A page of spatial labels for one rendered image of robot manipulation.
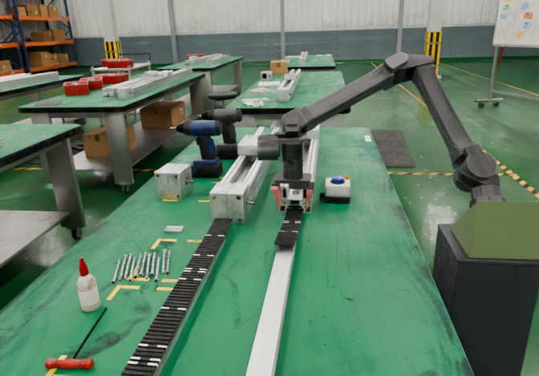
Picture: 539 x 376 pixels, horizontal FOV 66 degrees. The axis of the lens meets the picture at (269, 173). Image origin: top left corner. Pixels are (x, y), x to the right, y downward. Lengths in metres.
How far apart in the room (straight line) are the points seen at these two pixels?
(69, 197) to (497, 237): 2.51
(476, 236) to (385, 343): 0.40
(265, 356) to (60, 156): 2.35
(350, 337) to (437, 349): 0.15
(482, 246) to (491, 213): 0.09
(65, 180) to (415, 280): 2.39
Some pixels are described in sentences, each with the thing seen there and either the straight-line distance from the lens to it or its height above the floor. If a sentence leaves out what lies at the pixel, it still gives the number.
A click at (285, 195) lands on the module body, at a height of 0.83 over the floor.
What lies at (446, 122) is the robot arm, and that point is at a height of 1.06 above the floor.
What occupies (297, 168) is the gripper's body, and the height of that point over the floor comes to 0.95.
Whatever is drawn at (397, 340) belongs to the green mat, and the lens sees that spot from 0.84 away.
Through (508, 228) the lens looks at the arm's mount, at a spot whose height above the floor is 0.86.
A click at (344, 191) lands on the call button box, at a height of 0.82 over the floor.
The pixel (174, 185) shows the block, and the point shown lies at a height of 0.83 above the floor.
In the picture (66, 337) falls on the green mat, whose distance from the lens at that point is 0.93.
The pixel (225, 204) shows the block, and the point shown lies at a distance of 1.21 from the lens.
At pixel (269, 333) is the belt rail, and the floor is 0.81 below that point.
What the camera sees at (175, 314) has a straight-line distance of 0.85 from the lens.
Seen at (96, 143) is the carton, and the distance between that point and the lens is 4.16.
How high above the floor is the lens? 1.32
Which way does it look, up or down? 19 degrees down
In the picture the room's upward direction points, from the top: 2 degrees counter-clockwise
